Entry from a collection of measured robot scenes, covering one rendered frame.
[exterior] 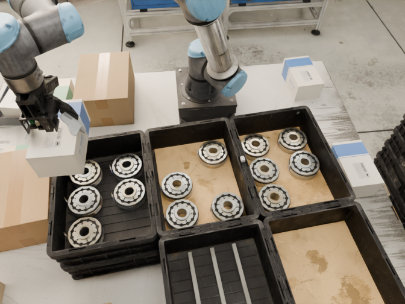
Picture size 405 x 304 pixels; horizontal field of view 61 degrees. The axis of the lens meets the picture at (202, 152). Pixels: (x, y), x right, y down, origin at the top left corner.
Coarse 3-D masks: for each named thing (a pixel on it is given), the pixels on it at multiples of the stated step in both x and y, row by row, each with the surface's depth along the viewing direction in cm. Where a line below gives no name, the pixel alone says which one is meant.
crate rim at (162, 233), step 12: (204, 120) 120; (216, 120) 120; (228, 120) 120; (228, 132) 117; (240, 168) 108; (156, 192) 103; (252, 192) 103; (156, 204) 102; (252, 204) 100; (156, 216) 98; (252, 216) 98; (180, 228) 96; (192, 228) 96; (204, 228) 96
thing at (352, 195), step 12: (288, 108) 124; (300, 108) 124; (312, 120) 120; (240, 144) 114; (324, 144) 114; (336, 168) 108; (252, 180) 105; (348, 192) 103; (312, 204) 100; (324, 204) 100; (264, 216) 98
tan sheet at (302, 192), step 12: (264, 132) 130; (276, 132) 130; (276, 144) 126; (276, 156) 123; (288, 156) 123; (288, 180) 117; (300, 180) 117; (312, 180) 117; (324, 180) 117; (288, 192) 114; (300, 192) 114; (312, 192) 114; (324, 192) 114; (300, 204) 111
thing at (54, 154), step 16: (80, 112) 95; (64, 128) 91; (32, 144) 88; (48, 144) 88; (64, 144) 88; (80, 144) 92; (32, 160) 86; (48, 160) 87; (64, 160) 87; (80, 160) 91; (48, 176) 92
